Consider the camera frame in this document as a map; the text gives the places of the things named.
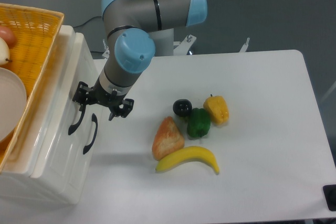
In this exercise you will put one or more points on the white plastic drawer cabinet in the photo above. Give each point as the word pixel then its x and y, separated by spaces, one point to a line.
pixel 16 181

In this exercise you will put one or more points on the black drawer handle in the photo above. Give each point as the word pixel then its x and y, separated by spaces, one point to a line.
pixel 92 135
pixel 75 126

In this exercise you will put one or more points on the green toy bell pepper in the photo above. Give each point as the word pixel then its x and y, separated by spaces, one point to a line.
pixel 199 123

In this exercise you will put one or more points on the black object at table edge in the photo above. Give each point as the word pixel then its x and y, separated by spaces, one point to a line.
pixel 330 196

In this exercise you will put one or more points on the black toy fruit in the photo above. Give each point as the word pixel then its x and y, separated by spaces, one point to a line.
pixel 182 107

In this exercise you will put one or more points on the yellow toy bell pepper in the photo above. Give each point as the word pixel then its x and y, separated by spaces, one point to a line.
pixel 217 109

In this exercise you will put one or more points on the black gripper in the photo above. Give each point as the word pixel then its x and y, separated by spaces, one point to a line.
pixel 106 94

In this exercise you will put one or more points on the yellow woven basket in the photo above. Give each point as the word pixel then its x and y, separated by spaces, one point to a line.
pixel 36 30

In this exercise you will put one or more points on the red toy fruit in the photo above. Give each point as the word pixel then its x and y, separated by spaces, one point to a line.
pixel 8 36

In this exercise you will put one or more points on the orange toy bread wedge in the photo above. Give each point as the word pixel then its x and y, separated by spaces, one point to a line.
pixel 168 139

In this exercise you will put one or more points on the black top drawer handle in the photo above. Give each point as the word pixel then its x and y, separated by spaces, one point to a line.
pixel 75 126

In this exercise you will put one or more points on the white plate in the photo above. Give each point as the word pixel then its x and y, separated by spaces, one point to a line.
pixel 13 102

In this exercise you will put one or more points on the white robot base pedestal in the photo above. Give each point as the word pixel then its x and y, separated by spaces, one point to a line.
pixel 164 42

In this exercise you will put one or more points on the yellow toy banana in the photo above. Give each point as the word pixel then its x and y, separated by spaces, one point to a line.
pixel 188 154

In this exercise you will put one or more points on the white toy onion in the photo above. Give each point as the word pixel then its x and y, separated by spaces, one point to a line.
pixel 5 56

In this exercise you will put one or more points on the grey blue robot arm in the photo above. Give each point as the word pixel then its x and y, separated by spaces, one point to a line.
pixel 128 24

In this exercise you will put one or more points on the black lower drawer handle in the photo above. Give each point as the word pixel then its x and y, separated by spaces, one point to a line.
pixel 92 135

